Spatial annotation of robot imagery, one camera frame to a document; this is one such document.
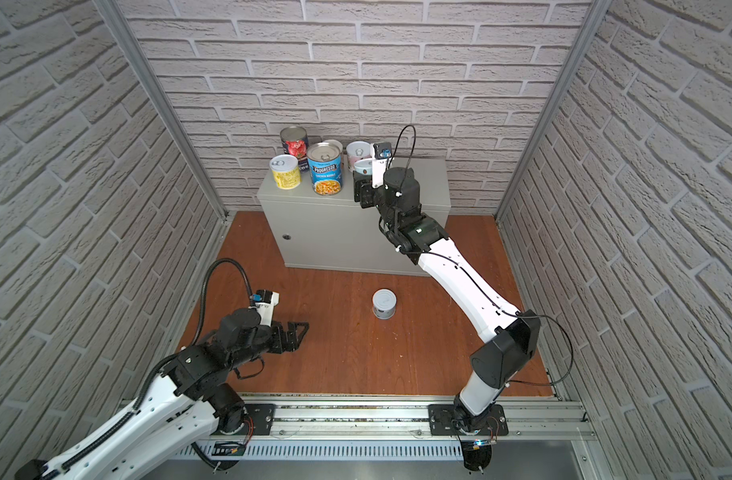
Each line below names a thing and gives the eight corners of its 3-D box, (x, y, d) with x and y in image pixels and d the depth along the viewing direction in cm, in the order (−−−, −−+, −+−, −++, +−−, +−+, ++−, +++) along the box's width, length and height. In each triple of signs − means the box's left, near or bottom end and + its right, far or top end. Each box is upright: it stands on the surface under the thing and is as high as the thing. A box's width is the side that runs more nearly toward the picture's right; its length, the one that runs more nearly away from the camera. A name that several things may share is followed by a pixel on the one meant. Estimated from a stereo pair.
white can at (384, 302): (372, 319, 93) (372, 311, 89) (372, 296, 98) (372, 288, 94) (395, 319, 93) (397, 311, 89) (394, 297, 98) (396, 288, 94)
